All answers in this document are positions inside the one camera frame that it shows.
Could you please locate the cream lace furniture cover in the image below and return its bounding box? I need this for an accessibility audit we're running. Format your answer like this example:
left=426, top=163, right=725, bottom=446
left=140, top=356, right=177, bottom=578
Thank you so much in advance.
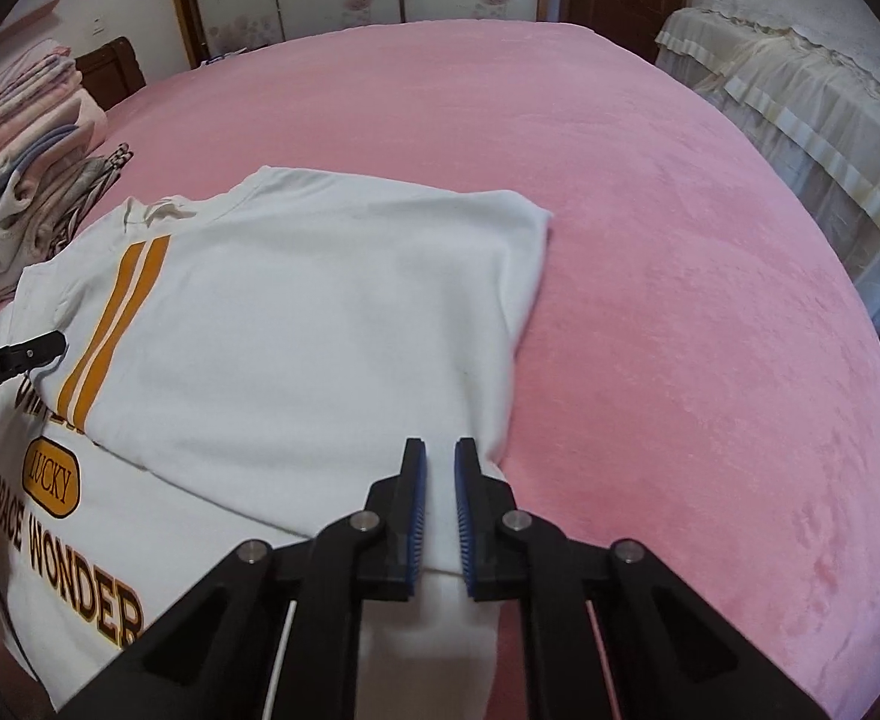
left=654, top=0, right=880, bottom=331

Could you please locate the dark wooden headboard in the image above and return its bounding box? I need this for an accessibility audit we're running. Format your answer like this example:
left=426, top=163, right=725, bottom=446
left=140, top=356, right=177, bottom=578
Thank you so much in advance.
left=72, top=36, right=147, bottom=112

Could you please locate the grey folded garment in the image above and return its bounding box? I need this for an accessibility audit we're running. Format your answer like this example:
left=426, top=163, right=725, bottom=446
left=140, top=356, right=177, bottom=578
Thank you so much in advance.
left=0, top=154, right=122, bottom=305

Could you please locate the pink bed blanket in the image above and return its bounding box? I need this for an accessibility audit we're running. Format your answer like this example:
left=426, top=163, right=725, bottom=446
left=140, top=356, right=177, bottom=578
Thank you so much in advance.
left=0, top=19, right=880, bottom=720

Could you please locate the white garment with blue trim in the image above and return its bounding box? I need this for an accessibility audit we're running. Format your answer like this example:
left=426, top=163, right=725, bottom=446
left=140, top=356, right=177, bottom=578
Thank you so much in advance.
left=0, top=127, right=81, bottom=256

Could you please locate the white printed t-shirt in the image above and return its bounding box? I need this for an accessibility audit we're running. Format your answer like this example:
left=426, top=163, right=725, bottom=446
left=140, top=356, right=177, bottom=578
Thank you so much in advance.
left=0, top=165, right=555, bottom=720

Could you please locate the black white striped garment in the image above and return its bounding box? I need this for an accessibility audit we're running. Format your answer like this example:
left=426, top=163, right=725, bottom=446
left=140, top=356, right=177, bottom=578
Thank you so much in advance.
left=57, top=141, right=138, bottom=248

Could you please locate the pile of folded clothes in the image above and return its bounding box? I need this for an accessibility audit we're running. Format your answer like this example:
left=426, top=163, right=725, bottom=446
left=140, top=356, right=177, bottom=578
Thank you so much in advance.
left=0, top=41, right=107, bottom=192

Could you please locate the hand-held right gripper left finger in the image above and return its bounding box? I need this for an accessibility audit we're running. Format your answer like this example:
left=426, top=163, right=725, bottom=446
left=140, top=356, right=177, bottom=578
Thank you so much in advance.
left=57, top=436, right=430, bottom=720

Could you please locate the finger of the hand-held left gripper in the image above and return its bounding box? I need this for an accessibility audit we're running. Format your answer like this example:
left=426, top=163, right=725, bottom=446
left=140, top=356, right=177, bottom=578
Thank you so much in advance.
left=5, top=329, right=70, bottom=377

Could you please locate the pink wall panel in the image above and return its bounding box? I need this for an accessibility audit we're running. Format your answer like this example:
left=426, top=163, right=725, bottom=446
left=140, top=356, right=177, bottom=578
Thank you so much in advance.
left=5, top=0, right=66, bottom=32

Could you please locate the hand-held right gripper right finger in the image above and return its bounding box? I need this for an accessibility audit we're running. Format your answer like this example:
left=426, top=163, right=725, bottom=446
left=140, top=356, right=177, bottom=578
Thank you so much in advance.
left=453, top=436, right=831, bottom=720

